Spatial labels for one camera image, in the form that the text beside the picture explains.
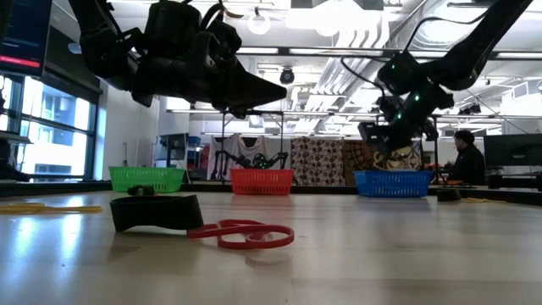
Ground green plastic basket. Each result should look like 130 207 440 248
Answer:
108 165 186 194

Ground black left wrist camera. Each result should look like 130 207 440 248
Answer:
146 1 202 56

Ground red rubber band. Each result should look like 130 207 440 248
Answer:
185 219 296 251

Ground black background monitor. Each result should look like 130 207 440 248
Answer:
484 133 542 167

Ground white hanging cloth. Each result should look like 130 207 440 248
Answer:
207 134 293 181

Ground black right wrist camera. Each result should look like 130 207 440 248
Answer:
357 121 390 144

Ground dark grey desk top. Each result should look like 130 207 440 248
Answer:
0 130 34 146

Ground wide black rubber band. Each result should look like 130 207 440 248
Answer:
126 184 157 197
108 193 205 233

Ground black ceiling camera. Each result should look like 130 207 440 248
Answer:
279 66 296 86

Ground black ceiling spotlights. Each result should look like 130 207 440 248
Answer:
456 103 483 116

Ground multicolour geometric hanging cloth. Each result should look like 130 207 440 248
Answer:
374 146 424 173

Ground blue plastic basket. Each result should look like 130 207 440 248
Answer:
353 169 435 199

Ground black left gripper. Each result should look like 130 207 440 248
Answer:
131 25 288 119

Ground person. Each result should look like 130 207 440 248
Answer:
446 130 487 186

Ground dark orange patterned cloth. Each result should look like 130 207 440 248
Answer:
342 139 378 173

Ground large window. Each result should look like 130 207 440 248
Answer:
0 74 101 181

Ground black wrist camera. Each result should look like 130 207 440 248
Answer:
357 121 390 144
146 1 202 56

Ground round white ceiling lamp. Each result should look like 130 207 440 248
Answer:
246 11 272 36

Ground dark background screen cart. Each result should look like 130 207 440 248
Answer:
157 132 191 169

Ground red plastic basket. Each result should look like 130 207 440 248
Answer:
230 168 296 197

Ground dark computer monitor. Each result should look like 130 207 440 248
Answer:
0 0 53 78

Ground brown dotted hanging cloth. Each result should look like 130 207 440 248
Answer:
290 136 346 187

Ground black metal background rig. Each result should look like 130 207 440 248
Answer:
418 112 441 183
213 109 285 183

